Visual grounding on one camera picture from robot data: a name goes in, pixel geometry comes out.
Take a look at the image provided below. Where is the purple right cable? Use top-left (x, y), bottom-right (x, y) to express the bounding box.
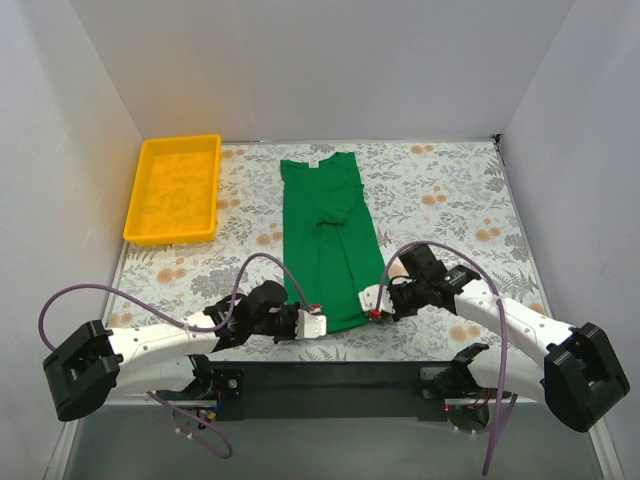
top-left (375, 241), bottom-right (519, 476)

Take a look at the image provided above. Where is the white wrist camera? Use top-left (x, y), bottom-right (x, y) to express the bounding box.
top-left (294, 304), bottom-right (327, 340)
top-left (358, 284), bottom-right (395, 320)

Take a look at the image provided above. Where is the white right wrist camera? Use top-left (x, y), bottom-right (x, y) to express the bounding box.
top-left (358, 284), bottom-right (395, 320)

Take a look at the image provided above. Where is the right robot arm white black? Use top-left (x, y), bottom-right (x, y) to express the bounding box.
top-left (373, 241), bottom-right (630, 432)

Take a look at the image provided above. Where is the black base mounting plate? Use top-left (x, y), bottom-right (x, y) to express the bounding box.
top-left (154, 358), bottom-right (512, 421)

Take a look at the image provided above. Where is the purple cable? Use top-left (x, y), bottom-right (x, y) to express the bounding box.
top-left (37, 252), bottom-right (321, 460)
top-left (375, 241), bottom-right (519, 476)

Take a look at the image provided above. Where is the green t shirt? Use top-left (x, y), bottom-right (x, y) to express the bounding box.
top-left (280, 152), bottom-right (385, 334)

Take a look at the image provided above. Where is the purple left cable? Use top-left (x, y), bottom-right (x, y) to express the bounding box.
top-left (37, 252), bottom-right (321, 460)

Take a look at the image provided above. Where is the floral table mat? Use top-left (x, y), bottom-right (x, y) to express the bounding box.
top-left (99, 139), bottom-right (561, 362)

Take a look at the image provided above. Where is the yellow plastic tray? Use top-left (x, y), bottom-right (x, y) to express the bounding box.
top-left (123, 134), bottom-right (221, 246)

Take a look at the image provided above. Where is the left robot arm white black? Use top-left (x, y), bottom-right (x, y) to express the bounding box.
top-left (43, 281), bottom-right (326, 422)

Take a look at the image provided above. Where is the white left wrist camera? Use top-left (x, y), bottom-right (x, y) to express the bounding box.
top-left (294, 304), bottom-right (327, 340)

